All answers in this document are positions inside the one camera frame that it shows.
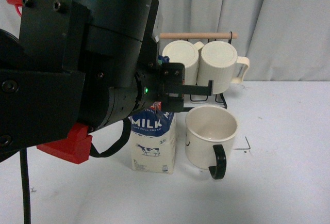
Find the cream mug black handle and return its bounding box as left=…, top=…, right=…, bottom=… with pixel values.
left=185, top=105, right=238, bottom=180

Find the red plastic mount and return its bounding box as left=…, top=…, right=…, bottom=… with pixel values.
left=37, top=123, right=92, bottom=164

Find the left cream ribbed cup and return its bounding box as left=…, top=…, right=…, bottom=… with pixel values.
left=162, top=40, right=205, bottom=85

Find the right cream ribbed cup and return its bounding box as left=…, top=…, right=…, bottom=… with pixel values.
left=196, top=41, right=250, bottom=94

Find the blue white milk carton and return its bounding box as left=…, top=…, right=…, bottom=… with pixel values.
left=129, top=102, right=176, bottom=174

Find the cream ribbed cup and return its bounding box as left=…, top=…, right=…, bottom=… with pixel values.
left=196, top=41, right=250, bottom=94
left=162, top=40, right=205, bottom=85

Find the black wire cup rack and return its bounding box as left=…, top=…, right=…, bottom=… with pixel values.
left=160, top=31, right=238, bottom=109

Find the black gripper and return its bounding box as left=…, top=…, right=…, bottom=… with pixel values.
left=133, top=62, right=213, bottom=113

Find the black cable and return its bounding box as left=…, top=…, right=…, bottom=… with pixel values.
left=19, top=117, right=132, bottom=224

